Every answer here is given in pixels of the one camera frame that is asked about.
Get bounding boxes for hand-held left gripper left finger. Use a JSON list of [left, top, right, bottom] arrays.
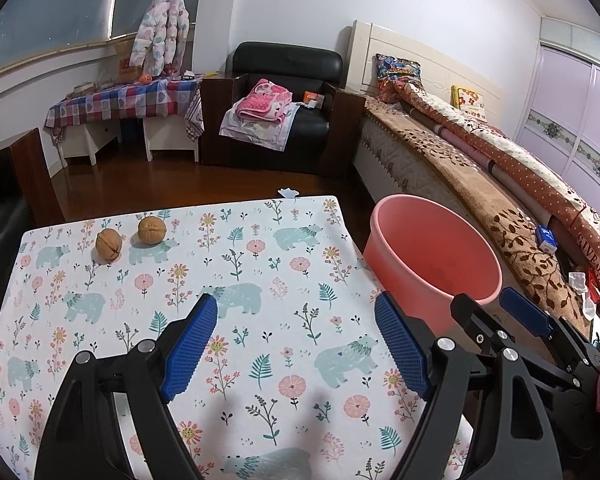
[[34, 292, 219, 480]]

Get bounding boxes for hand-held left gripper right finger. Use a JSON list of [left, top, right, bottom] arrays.
[[374, 290, 563, 480]]

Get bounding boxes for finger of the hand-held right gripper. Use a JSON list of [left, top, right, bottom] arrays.
[[499, 287, 581, 347], [450, 294, 513, 348]]

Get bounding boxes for pink plastic bucket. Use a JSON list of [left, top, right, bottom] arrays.
[[362, 195, 503, 336]]

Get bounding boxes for clear plastic bag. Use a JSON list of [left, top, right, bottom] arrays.
[[569, 271, 598, 318]]

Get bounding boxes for blue white small box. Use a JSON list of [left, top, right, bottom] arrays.
[[536, 224, 560, 253]]

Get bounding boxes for floral bear printed tablecloth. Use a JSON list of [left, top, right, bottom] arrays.
[[0, 195, 476, 480]]

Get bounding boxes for brown walnut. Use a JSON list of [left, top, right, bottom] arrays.
[[95, 228, 123, 262], [137, 216, 167, 246]]

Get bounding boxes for bed with patterned blankets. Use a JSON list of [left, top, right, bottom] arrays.
[[380, 80, 600, 301]]

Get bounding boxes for white side table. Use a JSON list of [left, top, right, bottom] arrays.
[[60, 115, 201, 167]]

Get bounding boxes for lilac wardrobe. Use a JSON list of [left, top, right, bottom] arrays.
[[512, 17, 600, 206]]

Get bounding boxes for yellow floral pillow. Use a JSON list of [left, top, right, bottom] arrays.
[[450, 85, 487, 122]]

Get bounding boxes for pink folded clothes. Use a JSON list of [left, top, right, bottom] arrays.
[[219, 102, 306, 152]]

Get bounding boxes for black armchair with wooden sides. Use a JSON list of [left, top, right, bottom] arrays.
[[200, 41, 366, 178], [0, 117, 66, 341]]

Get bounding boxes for checked tablecloth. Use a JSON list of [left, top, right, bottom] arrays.
[[44, 76, 204, 138]]

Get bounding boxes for colourful patterned pillow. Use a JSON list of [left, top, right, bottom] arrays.
[[375, 53, 422, 93]]

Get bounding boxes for pink folded blanket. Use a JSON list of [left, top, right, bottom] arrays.
[[237, 78, 291, 123]]

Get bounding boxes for cream bed headboard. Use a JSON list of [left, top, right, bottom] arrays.
[[345, 20, 503, 111]]

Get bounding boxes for pastel dotted puffer jacket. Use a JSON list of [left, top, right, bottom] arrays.
[[129, 0, 191, 77]]

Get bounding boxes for large dark window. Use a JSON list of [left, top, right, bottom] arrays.
[[0, 0, 206, 81]]

